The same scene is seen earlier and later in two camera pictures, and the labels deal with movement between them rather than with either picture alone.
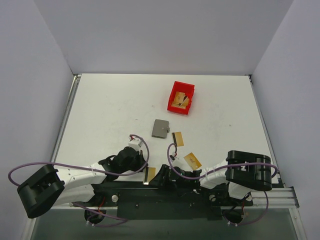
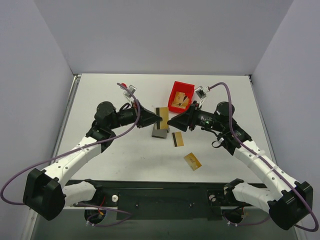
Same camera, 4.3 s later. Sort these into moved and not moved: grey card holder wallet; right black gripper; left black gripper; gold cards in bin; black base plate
Moved: left black gripper; right black gripper
Not moved: grey card holder wallet; black base plate; gold cards in bin
